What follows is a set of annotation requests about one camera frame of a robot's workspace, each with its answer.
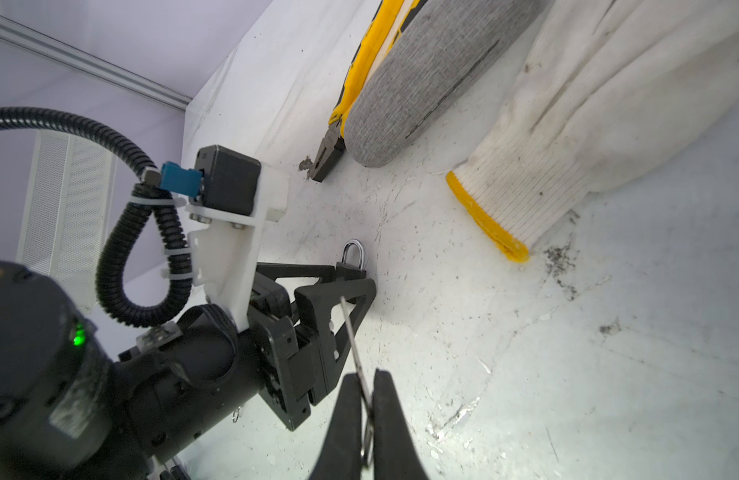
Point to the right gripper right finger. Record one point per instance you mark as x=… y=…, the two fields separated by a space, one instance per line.
x=394 y=454

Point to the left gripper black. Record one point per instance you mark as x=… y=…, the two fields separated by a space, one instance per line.
x=169 y=392

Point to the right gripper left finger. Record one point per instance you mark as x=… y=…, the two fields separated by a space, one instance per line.
x=341 y=456

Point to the black padlock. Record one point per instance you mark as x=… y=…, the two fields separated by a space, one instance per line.
x=352 y=258

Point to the key with ring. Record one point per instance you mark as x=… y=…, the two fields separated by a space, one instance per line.
x=367 y=398

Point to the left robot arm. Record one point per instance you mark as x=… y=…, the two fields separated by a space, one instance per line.
x=56 y=382

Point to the lower white mesh shelf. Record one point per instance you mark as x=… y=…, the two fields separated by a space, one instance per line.
x=66 y=212

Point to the yellow black pliers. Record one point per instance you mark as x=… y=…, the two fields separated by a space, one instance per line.
x=391 y=19

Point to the aluminium frame profile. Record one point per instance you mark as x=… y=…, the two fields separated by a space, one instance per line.
x=31 y=41

